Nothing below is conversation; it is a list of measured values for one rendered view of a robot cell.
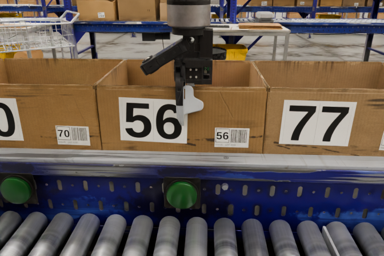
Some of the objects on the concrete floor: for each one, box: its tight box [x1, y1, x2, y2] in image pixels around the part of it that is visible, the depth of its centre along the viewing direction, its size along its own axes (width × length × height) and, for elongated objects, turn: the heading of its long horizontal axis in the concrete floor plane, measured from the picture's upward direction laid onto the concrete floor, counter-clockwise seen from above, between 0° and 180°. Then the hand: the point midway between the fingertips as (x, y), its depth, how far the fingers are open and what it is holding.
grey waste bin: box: [213, 46, 227, 60], centre depth 358 cm, size 50×50×64 cm
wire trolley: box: [0, 10, 80, 58], centre depth 330 cm, size 107×56×103 cm, turn 122°
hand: (180, 115), depth 75 cm, fingers open, 5 cm apart
